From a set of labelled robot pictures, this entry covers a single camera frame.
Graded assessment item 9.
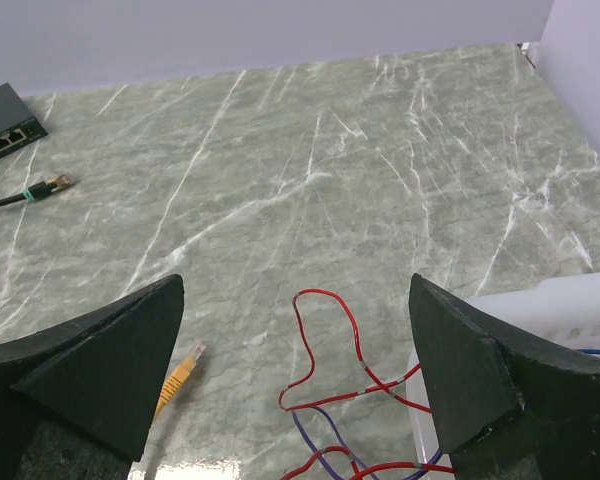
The dark network switch far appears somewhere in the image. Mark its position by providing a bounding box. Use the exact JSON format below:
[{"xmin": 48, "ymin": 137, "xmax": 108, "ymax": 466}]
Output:
[{"xmin": 0, "ymin": 83, "xmax": 48, "ymax": 159}]

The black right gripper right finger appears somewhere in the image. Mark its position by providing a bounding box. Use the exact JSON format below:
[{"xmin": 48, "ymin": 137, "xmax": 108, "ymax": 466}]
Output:
[{"xmin": 409, "ymin": 274, "xmax": 600, "ymax": 479}]

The black ethernet cable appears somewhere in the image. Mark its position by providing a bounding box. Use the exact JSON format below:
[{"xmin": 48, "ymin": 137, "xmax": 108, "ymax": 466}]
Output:
[{"xmin": 0, "ymin": 174, "xmax": 75, "ymax": 214}]

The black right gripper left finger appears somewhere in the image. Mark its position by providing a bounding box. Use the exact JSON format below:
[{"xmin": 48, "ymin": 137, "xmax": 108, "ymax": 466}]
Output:
[{"xmin": 0, "ymin": 274, "xmax": 184, "ymax": 479}]

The purple thin wire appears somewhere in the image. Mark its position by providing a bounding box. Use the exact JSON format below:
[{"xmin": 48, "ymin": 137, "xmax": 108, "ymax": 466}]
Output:
[{"xmin": 291, "ymin": 405, "xmax": 444, "ymax": 480}]

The white plastic basket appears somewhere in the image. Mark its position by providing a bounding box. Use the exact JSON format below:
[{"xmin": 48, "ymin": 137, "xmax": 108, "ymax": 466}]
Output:
[{"xmin": 407, "ymin": 273, "xmax": 600, "ymax": 472}]

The yellow ethernet cable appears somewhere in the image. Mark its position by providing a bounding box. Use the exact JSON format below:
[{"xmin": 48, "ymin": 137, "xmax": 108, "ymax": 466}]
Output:
[{"xmin": 152, "ymin": 341, "xmax": 207, "ymax": 420}]

